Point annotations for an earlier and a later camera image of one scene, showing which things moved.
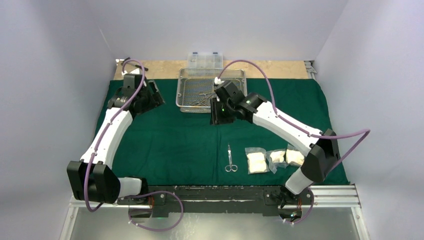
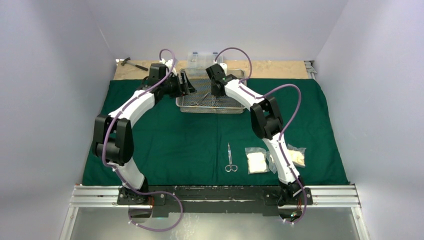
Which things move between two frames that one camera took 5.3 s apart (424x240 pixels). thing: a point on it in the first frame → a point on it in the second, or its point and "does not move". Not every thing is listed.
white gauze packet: [257, 161] does not move
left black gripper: [155, 100] → [185, 88]
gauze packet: [294, 157] does not move
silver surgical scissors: [231, 167] does not move
